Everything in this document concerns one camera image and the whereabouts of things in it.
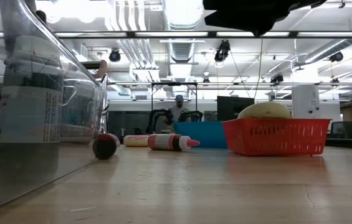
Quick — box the yellow banana-like object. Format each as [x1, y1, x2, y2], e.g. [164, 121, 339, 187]
[237, 101, 292, 119]

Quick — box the pink food colouring bottle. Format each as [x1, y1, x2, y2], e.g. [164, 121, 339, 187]
[92, 133, 121, 161]
[147, 133, 201, 152]

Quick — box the pink frosted toy donut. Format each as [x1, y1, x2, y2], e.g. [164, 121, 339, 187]
[123, 134, 150, 147]

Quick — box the black food colouring bottle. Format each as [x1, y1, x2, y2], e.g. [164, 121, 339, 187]
[0, 0, 66, 200]

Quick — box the clear plastic bin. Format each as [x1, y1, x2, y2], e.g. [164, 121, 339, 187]
[0, 0, 110, 217]

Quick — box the overhead black light bar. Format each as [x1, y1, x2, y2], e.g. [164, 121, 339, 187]
[0, 30, 352, 39]

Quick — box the black computer monitor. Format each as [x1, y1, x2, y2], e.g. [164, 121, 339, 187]
[216, 95, 256, 122]

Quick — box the white cabinet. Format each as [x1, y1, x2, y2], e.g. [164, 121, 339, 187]
[291, 83, 320, 119]

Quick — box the person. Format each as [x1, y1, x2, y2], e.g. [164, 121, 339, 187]
[166, 94, 192, 124]

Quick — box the red plastic basket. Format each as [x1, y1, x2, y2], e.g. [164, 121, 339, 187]
[221, 118, 332, 157]

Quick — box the teal plastic bin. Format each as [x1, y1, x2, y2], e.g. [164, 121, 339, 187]
[173, 121, 229, 149]

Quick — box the metal box grater pink trim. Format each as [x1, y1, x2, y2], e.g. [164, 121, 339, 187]
[93, 58, 110, 138]

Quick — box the ceiling-hung black camera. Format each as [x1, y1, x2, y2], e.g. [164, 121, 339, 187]
[329, 51, 344, 63]
[269, 73, 285, 86]
[214, 39, 231, 63]
[108, 48, 122, 63]

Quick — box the thin hanging black cable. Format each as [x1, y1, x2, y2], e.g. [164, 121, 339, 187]
[252, 36, 264, 99]

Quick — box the silver ventilation duct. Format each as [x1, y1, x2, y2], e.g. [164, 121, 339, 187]
[161, 0, 206, 63]

